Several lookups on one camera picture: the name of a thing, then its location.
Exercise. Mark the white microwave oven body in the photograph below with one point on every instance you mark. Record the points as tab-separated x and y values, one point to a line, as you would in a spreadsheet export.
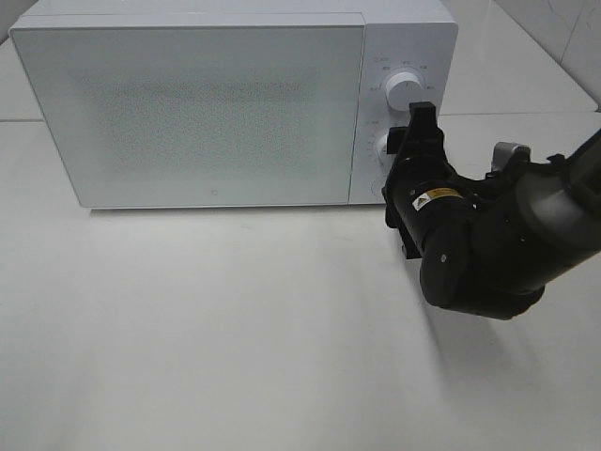
423	45

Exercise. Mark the white microwave door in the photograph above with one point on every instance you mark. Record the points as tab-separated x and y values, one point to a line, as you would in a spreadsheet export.
173	118

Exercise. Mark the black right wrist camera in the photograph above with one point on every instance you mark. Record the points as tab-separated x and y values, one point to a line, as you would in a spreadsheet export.
506	153

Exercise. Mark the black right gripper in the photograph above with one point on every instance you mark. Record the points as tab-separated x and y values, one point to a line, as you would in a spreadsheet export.
420	192

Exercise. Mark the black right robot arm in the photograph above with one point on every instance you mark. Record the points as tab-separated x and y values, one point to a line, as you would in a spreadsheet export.
488	247

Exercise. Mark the white timer knob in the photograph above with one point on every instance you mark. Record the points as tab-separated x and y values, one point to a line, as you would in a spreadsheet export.
381	149

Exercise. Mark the round white door button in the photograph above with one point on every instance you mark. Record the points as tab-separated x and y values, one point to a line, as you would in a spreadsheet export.
376	190

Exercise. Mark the upper white round knob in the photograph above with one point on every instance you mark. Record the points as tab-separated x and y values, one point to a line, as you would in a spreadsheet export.
403	88

